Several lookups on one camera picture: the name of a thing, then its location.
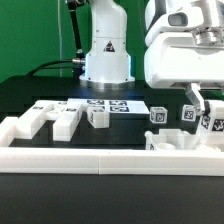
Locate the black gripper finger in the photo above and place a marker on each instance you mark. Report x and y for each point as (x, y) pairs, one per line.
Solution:
(193, 94)

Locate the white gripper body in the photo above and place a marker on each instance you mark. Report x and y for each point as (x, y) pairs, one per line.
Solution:
(173, 61)

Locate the white chair seat part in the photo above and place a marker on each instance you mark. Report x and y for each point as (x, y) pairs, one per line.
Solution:
(173, 139)

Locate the white U-shaped fence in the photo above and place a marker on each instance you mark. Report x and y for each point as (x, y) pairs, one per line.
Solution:
(160, 159)

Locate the white marker base plate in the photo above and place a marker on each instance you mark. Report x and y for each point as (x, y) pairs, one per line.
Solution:
(114, 106)

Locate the white chair back frame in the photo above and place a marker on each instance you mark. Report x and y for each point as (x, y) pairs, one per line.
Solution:
(64, 115)

